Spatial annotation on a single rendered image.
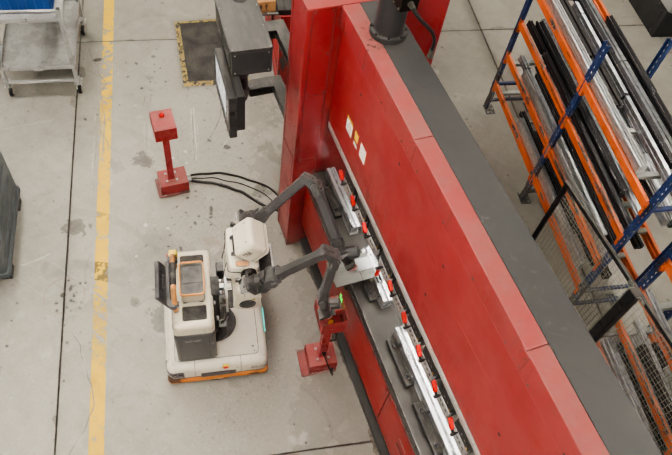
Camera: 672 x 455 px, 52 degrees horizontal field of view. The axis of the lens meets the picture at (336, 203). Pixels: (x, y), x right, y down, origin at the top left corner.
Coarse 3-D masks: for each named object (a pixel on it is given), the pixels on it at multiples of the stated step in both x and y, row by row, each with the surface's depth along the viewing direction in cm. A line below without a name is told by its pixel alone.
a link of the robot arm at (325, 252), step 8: (320, 248) 369; (328, 248) 369; (304, 256) 373; (312, 256) 369; (320, 256) 367; (328, 256) 366; (336, 256) 370; (288, 264) 376; (296, 264) 373; (304, 264) 372; (312, 264) 372; (280, 272) 376; (288, 272) 376; (264, 280) 379; (272, 280) 376; (280, 280) 377; (272, 288) 381
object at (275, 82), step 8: (248, 80) 471; (256, 80) 472; (264, 80) 473; (272, 80) 474; (280, 80) 475; (256, 88) 468; (264, 88) 477; (272, 88) 476; (280, 88) 470; (280, 96) 466; (280, 104) 470
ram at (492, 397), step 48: (336, 96) 407; (336, 144) 428; (384, 144) 350; (384, 192) 366; (384, 240) 382; (432, 240) 319; (432, 288) 332; (432, 336) 346; (480, 336) 293; (480, 384) 304; (480, 432) 315; (528, 432) 271
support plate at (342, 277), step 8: (360, 256) 424; (336, 272) 415; (344, 272) 416; (352, 272) 417; (360, 272) 417; (368, 272) 418; (336, 280) 412; (344, 280) 413; (352, 280) 413; (360, 280) 414
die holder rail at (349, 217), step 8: (328, 168) 465; (328, 176) 465; (336, 176) 462; (336, 184) 458; (336, 192) 454; (344, 192) 455; (336, 200) 459; (344, 200) 451; (344, 208) 447; (352, 208) 448; (344, 216) 450; (352, 216) 445; (352, 224) 441; (352, 232) 447
